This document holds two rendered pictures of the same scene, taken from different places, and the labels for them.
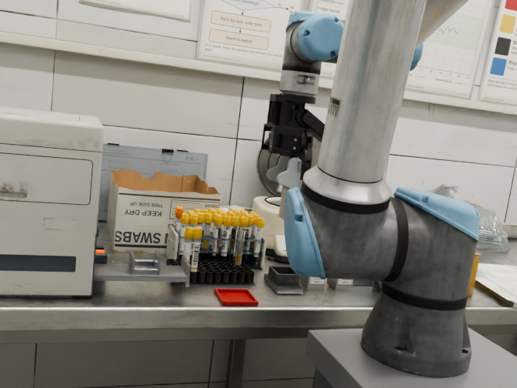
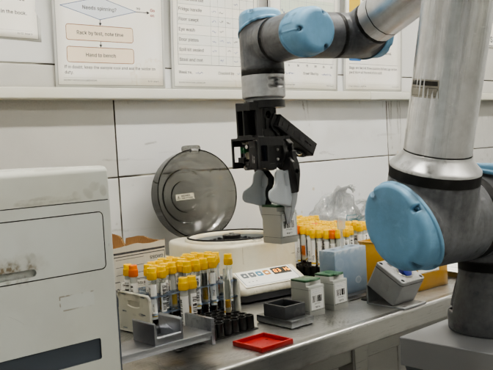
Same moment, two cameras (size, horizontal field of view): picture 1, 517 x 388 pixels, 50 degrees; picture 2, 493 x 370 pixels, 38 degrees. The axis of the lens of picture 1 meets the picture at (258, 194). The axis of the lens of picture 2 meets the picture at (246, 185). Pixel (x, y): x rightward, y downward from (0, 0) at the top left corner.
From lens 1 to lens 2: 47 cm
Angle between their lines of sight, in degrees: 23
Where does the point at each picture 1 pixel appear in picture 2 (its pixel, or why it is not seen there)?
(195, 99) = (62, 136)
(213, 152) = not seen: hidden behind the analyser
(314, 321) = (345, 345)
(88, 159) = (96, 211)
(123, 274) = (147, 348)
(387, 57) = (481, 33)
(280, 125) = (258, 136)
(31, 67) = not seen: outside the picture
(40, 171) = (47, 237)
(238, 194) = not seen: hidden behind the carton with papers
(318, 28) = (310, 22)
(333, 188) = (443, 169)
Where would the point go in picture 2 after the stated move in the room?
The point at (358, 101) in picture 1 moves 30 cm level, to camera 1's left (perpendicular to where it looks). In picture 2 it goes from (460, 78) to (222, 83)
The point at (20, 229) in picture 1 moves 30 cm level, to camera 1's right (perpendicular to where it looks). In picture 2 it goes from (34, 319) to (258, 288)
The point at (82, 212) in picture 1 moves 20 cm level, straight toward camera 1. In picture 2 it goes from (100, 280) to (191, 298)
